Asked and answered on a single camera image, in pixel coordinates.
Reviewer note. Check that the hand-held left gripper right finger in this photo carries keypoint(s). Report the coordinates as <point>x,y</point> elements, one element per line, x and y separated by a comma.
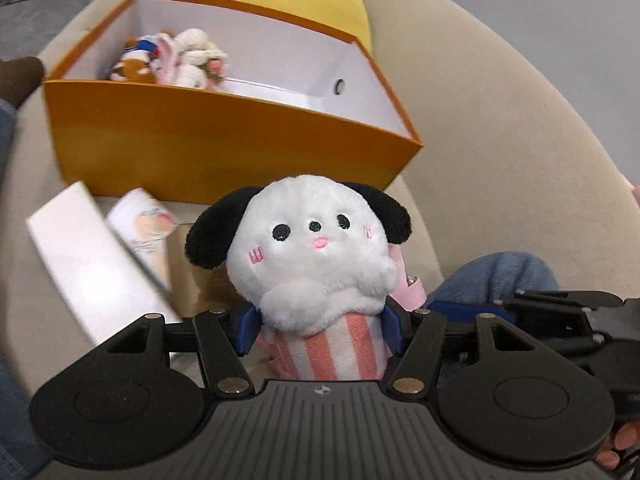
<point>395,332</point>

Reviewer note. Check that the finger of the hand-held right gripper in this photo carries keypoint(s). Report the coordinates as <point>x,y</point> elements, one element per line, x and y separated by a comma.
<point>465,310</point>

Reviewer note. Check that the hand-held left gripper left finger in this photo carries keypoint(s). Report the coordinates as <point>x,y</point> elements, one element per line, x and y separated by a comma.
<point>247,332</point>

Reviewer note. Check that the black eared white plush dog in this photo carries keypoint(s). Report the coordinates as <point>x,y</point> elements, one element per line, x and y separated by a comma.
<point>310,260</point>

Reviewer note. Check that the orange cardboard box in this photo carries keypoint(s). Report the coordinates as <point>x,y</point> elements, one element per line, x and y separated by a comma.
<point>200,145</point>

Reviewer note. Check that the person's right hand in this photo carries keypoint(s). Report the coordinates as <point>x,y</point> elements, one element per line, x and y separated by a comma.
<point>625,442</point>

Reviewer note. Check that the person's right leg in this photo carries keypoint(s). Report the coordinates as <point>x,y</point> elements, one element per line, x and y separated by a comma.
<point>495,275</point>

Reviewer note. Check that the white box with cartoon print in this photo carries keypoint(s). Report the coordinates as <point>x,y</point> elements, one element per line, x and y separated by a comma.
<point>145,225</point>

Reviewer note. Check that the beige sofa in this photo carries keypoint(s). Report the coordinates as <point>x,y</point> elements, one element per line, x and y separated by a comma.
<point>500,135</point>

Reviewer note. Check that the plain white box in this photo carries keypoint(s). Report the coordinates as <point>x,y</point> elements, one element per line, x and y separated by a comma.
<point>85,255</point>

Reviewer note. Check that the small pink white plush toy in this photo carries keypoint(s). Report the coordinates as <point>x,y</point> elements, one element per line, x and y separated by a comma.
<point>162,62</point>

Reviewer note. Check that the small brown white plush toy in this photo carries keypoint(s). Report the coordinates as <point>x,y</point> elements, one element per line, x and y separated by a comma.
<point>132,67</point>

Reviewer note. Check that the cream knitted plush toy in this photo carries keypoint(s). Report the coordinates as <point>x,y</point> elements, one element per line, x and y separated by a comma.
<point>195,42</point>

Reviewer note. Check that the brown slipper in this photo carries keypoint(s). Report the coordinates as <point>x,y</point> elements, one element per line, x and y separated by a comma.
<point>20,77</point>

